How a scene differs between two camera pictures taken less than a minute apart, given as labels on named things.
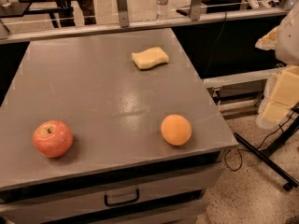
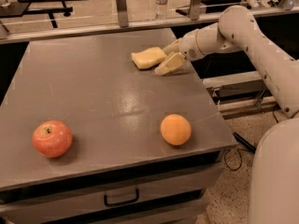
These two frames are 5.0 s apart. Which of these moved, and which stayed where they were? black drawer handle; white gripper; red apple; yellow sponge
Moved: white gripper
Stayed: yellow sponge; red apple; black drawer handle
